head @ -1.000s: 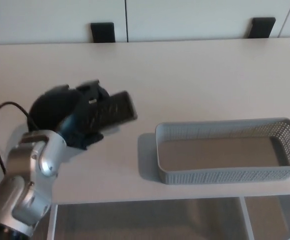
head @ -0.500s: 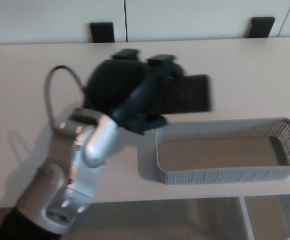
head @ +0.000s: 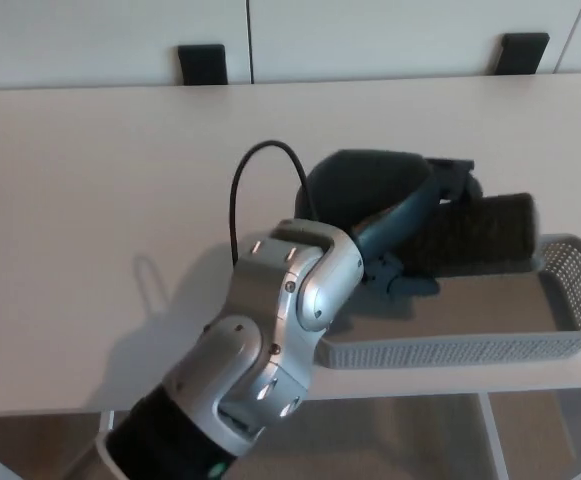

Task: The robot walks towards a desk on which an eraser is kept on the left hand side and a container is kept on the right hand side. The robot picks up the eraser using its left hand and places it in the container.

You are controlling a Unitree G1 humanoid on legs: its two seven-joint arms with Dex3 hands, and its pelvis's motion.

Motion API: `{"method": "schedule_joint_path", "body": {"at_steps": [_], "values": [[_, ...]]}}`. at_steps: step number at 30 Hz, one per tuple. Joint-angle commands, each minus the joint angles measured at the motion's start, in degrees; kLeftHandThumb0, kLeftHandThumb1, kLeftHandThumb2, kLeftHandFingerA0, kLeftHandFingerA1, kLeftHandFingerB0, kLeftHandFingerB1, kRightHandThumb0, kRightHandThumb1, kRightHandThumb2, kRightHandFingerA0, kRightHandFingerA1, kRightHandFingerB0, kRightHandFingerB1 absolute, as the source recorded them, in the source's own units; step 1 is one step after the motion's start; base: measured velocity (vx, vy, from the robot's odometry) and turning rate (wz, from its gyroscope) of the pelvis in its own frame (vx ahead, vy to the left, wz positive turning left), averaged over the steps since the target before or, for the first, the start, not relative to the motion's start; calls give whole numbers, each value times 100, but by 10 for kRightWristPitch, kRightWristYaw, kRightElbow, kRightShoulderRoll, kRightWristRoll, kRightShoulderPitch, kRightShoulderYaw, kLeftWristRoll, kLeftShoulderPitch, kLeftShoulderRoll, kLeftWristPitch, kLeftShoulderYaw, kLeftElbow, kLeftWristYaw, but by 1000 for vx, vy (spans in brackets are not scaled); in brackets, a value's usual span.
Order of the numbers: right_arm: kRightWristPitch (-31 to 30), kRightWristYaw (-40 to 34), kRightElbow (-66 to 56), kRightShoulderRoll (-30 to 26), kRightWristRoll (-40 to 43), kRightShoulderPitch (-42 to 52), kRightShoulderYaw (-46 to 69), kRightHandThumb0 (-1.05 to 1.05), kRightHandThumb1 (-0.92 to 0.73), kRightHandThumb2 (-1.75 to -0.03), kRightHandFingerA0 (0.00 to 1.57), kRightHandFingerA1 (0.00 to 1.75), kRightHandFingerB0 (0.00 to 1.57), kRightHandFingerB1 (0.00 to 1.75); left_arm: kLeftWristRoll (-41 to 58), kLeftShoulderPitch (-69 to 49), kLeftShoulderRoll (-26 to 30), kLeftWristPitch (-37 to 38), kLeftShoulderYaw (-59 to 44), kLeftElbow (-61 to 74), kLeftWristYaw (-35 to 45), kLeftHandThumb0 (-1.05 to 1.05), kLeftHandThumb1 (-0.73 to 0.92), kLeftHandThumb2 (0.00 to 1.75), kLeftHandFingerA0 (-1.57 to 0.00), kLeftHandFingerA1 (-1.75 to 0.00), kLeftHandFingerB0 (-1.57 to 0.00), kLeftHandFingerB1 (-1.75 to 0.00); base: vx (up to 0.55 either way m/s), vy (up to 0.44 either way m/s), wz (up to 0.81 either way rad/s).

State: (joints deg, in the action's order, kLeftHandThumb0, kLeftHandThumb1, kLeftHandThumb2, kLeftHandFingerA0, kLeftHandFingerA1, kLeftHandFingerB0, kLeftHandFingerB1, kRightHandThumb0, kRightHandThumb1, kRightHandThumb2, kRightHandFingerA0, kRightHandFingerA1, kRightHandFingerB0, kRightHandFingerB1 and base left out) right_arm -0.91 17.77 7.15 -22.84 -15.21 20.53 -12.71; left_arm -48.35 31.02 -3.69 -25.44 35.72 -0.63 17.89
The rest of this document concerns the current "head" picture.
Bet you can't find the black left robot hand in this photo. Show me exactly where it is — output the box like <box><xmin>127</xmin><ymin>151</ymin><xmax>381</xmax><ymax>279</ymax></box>
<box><xmin>294</xmin><ymin>148</ymin><xmax>484</xmax><ymax>302</ymax></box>

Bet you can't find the dark grey felt eraser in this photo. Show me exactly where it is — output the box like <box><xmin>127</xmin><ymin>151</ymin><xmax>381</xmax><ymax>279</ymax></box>
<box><xmin>398</xmin><ymin>191</ymin><xmax>542</xmax><ymax>277</ymax></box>

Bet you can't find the white desk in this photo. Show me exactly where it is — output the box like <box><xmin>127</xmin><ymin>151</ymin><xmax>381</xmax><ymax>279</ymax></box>
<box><xmin>0</xmin><ymin>72</ymin><xmax>581</xmax><ymax>480</ymax></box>

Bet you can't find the white cabinet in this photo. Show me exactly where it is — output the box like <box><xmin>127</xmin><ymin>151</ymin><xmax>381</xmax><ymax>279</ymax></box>
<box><xmin>0</xmin><ymin>0</ymin><xmax>581</xmax><ymax>92</ymax></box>

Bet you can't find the grey perforated plastic basket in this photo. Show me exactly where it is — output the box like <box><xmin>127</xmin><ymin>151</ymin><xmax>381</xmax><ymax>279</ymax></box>
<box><xmin>314</xmin><ymin>233</ymin><xmax>581</xmax><ymax>372</ymax></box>

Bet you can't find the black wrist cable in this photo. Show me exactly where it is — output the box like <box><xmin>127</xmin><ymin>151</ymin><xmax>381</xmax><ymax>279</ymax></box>
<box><xmin>228</xmin><ymin>140</ymin><xmax>319</xmax><ymax>267</ymax></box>

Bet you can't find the black cabinet handle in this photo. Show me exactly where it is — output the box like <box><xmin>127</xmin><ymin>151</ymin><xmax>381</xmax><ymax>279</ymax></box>
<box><xmin>176</xmin><ymin>44</ymin><xmax>229</xmax><ymax>87</ymax></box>
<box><xmin>494</xmin><ymin>31</ymin><xmax>552</xmax><ymax>77</ymax></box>

